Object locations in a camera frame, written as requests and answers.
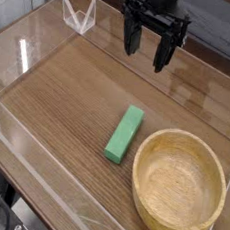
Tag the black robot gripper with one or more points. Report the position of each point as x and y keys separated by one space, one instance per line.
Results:
x=164 y=17

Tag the green rectangular block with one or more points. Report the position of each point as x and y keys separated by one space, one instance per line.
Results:
x=123 y=134

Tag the brown wooden bowl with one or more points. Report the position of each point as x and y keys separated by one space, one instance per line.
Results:
x=178 y=182

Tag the clear acrylic enclosure wall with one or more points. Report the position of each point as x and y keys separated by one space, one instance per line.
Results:
x=65 y=84

